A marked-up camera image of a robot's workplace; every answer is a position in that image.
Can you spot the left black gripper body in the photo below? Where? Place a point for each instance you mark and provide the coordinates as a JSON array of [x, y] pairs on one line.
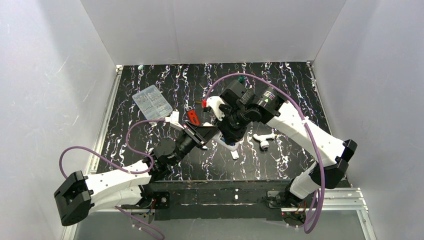
[[201, 133]]

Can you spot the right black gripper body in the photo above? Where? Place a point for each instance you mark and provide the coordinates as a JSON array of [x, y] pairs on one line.
[[230, 131]]

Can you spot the white remote control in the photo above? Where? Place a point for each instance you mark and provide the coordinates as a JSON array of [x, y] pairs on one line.
[[218, 137]]

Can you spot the white battery cover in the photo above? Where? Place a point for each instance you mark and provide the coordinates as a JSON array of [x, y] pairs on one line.
[[234, 155]]

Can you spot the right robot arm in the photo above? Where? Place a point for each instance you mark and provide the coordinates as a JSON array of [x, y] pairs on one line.
[[236, 107]]

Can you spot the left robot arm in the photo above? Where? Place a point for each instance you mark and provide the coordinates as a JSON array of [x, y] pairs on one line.
[[80, 195]]

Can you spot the red adjustable wrench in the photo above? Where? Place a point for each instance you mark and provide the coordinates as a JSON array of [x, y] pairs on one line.
[[192, 116]]

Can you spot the white plastic faucet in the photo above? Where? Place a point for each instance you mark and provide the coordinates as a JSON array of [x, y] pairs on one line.
[[264, 140]]

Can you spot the clear plastic screw box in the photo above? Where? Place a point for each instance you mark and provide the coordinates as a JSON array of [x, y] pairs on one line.
[[152, 103]]

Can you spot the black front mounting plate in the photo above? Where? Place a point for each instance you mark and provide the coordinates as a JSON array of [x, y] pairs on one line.
[[216, 199]]

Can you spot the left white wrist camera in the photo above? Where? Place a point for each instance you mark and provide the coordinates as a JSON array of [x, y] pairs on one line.
[[173, 120]]

